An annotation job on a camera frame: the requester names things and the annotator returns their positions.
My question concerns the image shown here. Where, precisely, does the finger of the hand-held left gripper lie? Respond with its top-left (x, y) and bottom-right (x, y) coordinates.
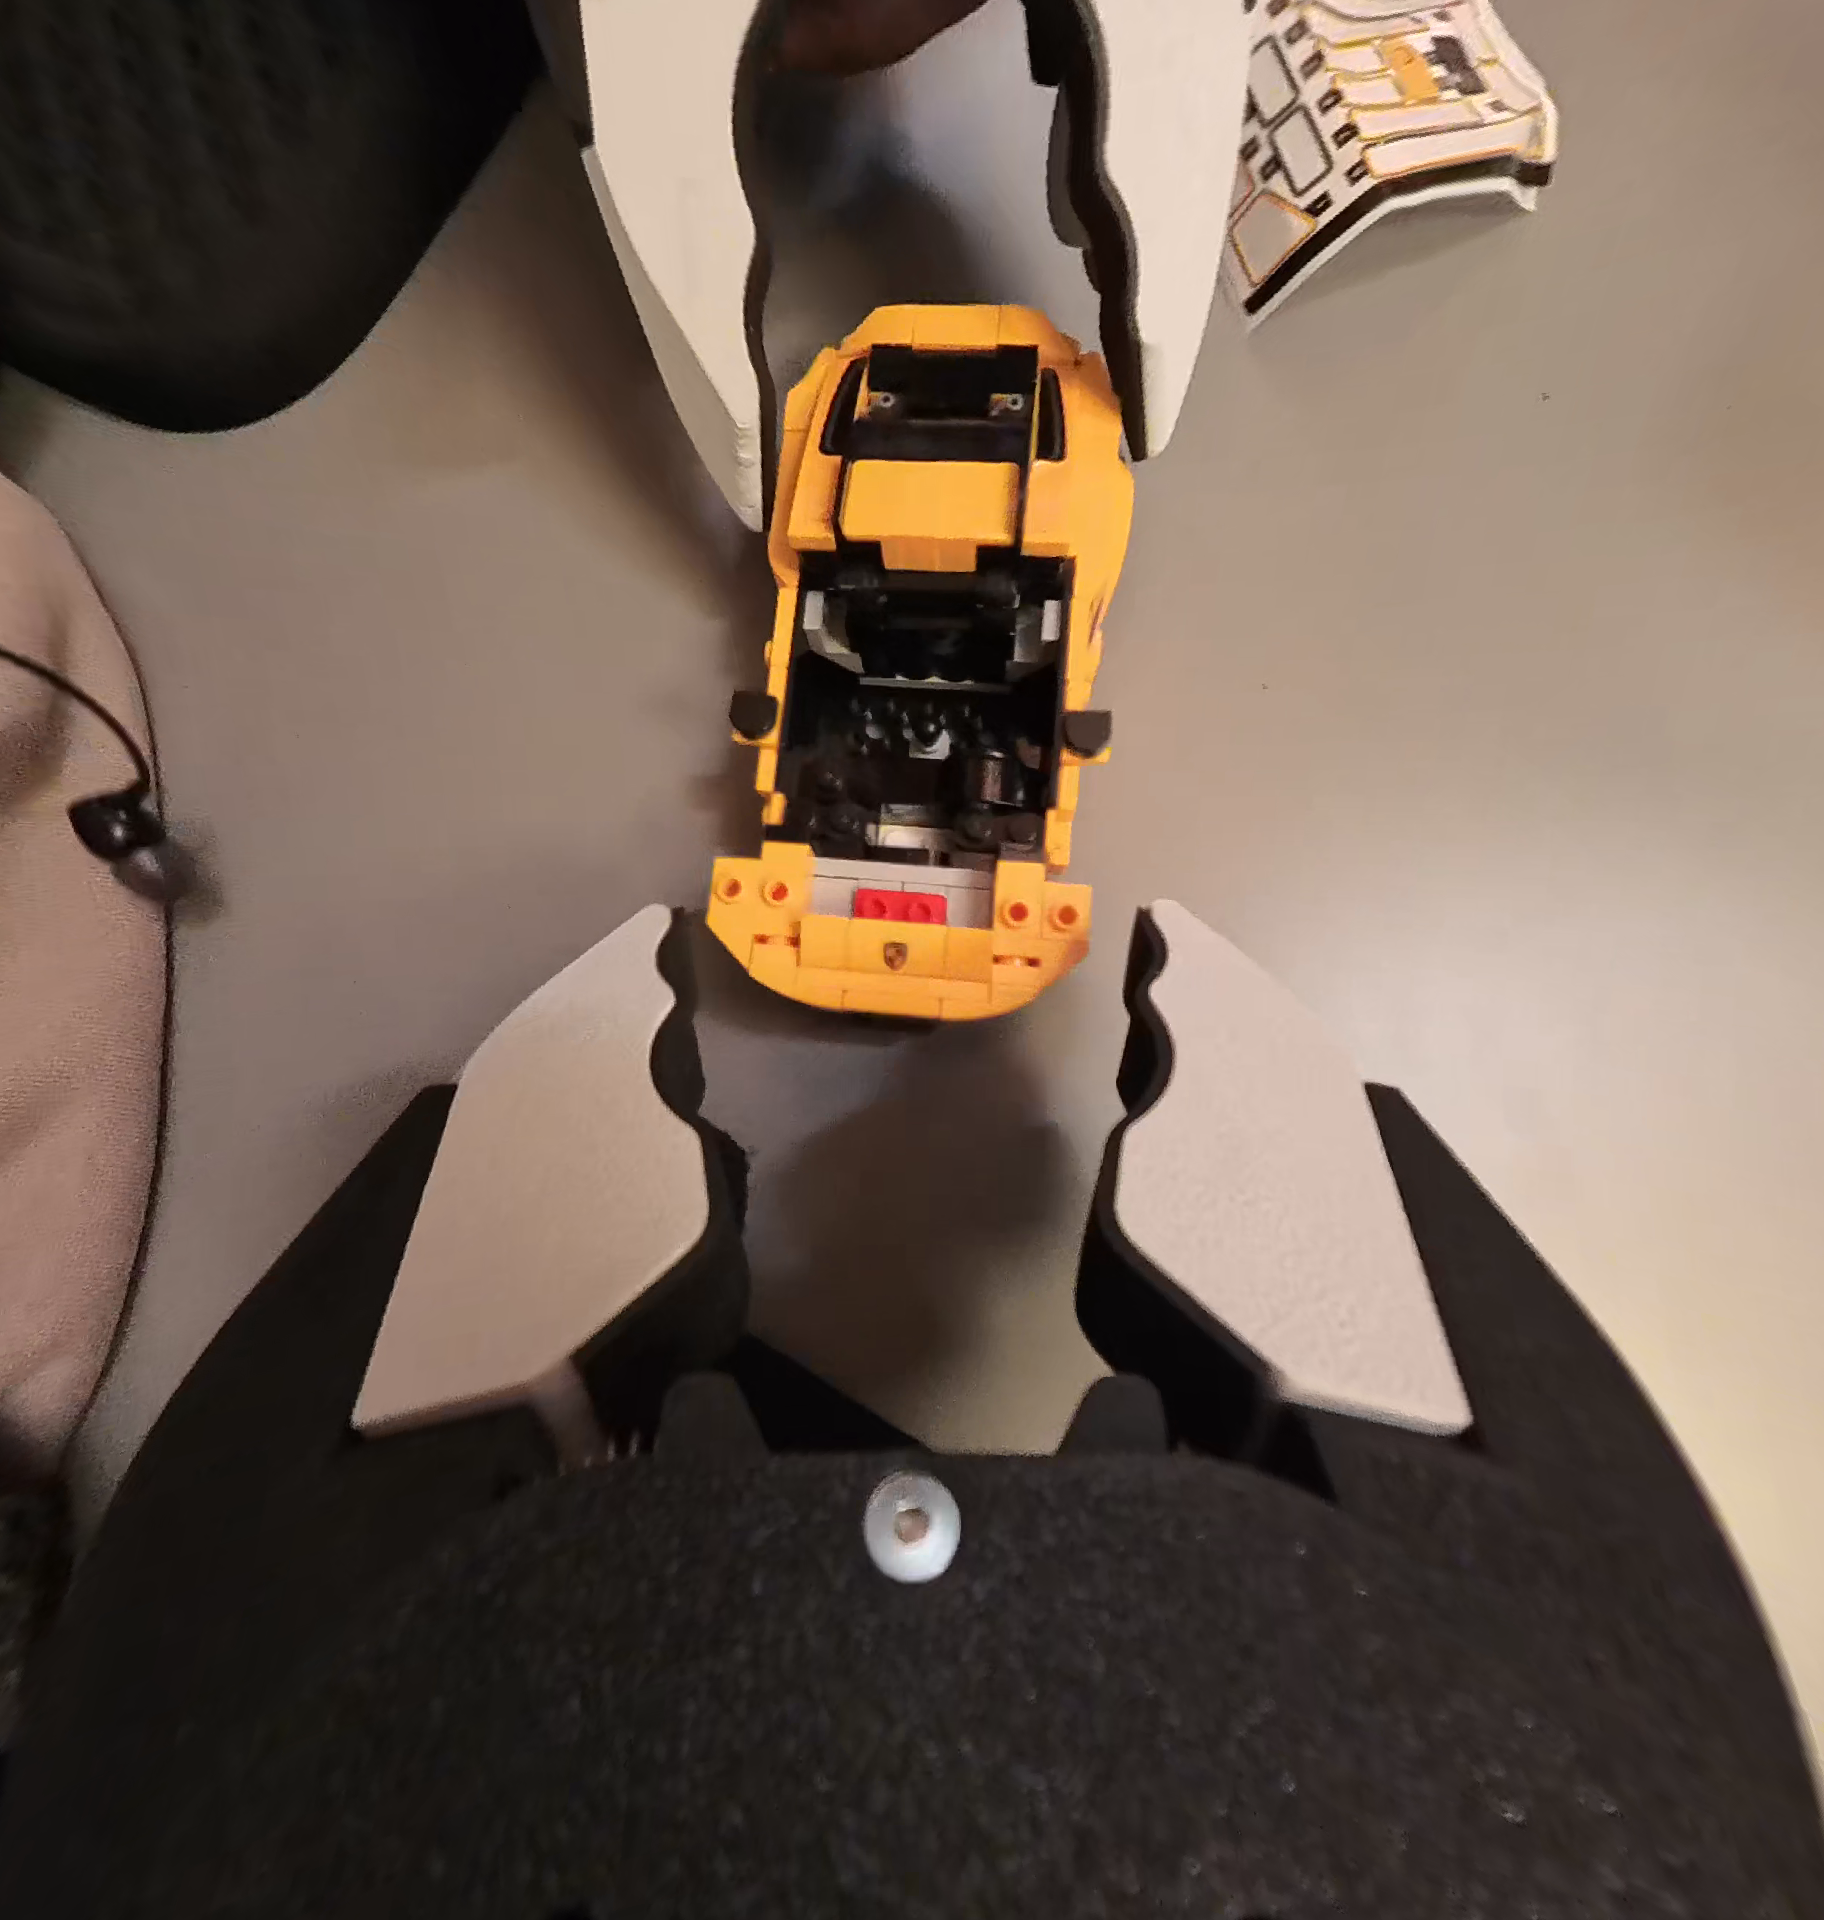
top-left (529, 0), bottom-right (801, 537)
top-left (1021, 0), bottom-right (1257, 464)

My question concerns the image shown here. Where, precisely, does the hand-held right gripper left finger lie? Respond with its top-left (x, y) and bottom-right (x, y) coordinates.
top-left (350, 905), bottom-right (752, 1464)

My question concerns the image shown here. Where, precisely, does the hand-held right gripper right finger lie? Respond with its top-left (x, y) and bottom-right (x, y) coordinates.
top-left (1076, 900), bottom-right (1478, 1434)

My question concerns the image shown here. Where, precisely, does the yellow lego car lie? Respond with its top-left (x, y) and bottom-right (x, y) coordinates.
top-left (706, 305), bottom-right (1116, 1026)

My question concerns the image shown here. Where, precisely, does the lego sticker sheet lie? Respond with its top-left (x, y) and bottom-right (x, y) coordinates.
top-left (1219, 0), bottom-right (1558, 324)

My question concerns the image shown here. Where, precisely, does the black round cushion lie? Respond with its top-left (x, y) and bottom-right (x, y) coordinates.
top-left (0, 0), bottom-right (584, 438)

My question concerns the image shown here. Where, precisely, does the beige hoodie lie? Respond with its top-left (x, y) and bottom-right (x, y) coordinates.
top-left (0, 434), bottom-right (181, 1488)

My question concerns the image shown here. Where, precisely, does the black earphone cable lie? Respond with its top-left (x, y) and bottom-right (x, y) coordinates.
top-left (0, 630), bottom-right (195, 905)

